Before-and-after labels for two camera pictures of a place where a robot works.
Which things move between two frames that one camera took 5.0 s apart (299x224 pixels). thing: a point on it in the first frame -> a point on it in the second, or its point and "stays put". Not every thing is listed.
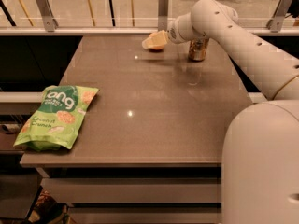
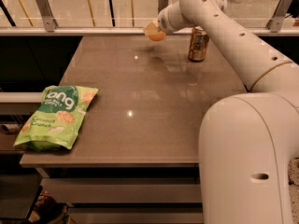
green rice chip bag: [53, 125] stays put
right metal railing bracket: [276, 21] stays put
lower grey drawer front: [144, 215] stays put
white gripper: [174, 34] -> [163, 22]
